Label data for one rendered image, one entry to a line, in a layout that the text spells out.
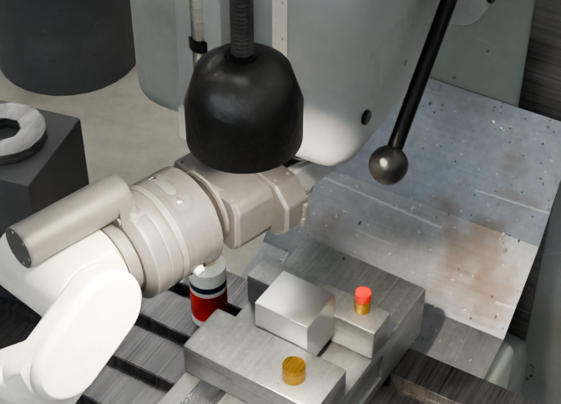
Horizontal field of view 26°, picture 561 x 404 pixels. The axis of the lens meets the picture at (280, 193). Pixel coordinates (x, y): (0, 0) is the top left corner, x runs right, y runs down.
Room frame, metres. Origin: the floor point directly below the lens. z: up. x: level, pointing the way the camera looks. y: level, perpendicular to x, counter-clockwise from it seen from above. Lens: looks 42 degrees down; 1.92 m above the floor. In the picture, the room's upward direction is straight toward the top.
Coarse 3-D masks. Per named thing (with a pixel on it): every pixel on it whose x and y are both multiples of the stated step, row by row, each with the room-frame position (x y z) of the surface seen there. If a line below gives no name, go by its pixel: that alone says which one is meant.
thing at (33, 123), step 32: (0, 128) 1.01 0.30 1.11; (32, 128) 1.00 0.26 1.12; (64, 128) 1.01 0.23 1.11; (0, 160) 0.95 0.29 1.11; (32, 160) 0.96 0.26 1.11; (64, 160) 0.99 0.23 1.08; (0, 192) 0.93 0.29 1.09; (32, 192) 0.92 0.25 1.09; (64, 192) 0.98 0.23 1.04; (0, 224) 0.93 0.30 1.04; (0, 288) 0.94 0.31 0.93
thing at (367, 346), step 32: (320, 256) 0.94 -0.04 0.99; (256, 288) 0.86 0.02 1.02; (352, 288) 0.89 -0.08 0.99; (384, 288) 0.89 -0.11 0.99; (416, 288) 0.89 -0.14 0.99; (352, 320) 0.81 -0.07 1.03; (384, 320) 0.81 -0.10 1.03; (416, 320) 0.87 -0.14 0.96; (320, 352) 0.80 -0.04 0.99; (352, 352) 0.80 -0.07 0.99; (384, 352) 0.81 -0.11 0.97; (192, 384) 0.76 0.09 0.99; (352, 384) 0.76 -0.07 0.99
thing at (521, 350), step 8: (512, 336) 1.06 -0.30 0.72; (512, 344) 1.04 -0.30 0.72; (520, 344) 1.05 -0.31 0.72; (520, 352) 1.03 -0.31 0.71; (528, 352) 1.05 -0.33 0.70; (520, 360) 1.02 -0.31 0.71; (512, 368) 1.01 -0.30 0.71; (520, 368) 1.02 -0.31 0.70; (512, 376) 1.00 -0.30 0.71; (520, 376) 1.03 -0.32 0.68; (512, 384) 0.99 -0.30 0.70; (520, 384) 1.03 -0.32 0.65; (520, 392) 1.04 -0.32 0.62
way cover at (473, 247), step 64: (384, 128) 1.13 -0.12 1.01; (448, 128) 1.10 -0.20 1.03; (512, 128) 1.07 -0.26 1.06; (320, 192) 1.11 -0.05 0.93; (384, 192) 1.09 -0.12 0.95; (448, 192) 1.06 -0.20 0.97; (512, 192) 1.03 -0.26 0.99; (256, 256) 1.06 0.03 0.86; (384, 256) 1.03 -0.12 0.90; (448, 256) 1.01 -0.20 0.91; (512, 256) 0.99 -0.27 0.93; (448, 320) 0.95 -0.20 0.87
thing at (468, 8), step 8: (464, 0) 0.85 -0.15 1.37; (472, 0) 0.85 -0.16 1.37; (480, 0) 0.85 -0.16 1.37; (488, 0) 0.86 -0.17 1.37; (456, 8) 0.85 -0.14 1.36; (464, 8) 0.85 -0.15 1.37; (472, 8) 0.85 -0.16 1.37; (480, 8) 0.85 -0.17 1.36; (456, 16) 0.85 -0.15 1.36; (464, 16) 0.85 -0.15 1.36; (472, 16) 0.85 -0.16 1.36; (480, 16) 0.85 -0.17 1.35; (464, 24) 0.85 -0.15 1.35
